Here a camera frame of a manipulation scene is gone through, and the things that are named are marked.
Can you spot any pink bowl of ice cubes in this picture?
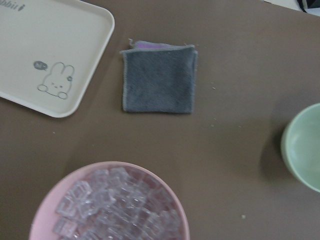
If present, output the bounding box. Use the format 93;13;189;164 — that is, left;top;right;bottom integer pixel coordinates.
29;161;190;240

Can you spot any grey folded cloth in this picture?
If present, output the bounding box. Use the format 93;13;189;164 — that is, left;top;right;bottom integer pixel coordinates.
120;40;198;114

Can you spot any cream rabbit serving tray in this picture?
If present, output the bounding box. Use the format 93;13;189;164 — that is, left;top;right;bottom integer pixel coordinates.
0;0;115;118

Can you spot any mint green bowl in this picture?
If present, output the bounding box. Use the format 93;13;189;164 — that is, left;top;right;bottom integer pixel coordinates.
280;103;320;192

